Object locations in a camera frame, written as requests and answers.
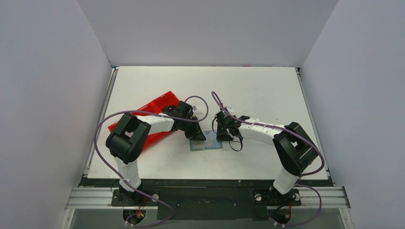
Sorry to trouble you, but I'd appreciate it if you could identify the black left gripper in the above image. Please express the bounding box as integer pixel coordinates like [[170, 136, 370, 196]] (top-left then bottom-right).
[[180, 115, 205, 141]]

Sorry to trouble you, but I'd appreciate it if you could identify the green leather card holder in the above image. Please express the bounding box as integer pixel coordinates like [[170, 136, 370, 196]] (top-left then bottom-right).
[[190, 130, 223, 151]]

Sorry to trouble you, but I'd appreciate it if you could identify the red middle bin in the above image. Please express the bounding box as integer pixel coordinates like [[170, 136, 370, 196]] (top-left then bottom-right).
[[138, 102, 171, 150]]

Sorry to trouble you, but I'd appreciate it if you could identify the red right bin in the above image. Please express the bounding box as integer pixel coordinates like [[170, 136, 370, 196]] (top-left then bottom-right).
[[151, 91, 180, 113]]

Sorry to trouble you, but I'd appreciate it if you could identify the aluminium frame rail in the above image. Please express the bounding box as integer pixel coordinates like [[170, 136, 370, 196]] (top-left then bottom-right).
[[61, 185, 354, 229]]

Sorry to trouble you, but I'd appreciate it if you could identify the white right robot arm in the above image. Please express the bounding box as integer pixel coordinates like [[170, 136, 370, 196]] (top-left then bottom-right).
[[214, 111, 319, 204]]

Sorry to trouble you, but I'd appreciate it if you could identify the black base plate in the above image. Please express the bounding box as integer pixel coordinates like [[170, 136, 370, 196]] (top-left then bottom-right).
[[79, 178, 333, 221]]

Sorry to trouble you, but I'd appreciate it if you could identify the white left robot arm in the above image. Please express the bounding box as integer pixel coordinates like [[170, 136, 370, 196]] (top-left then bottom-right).
[[106, 101, 206, 205]]

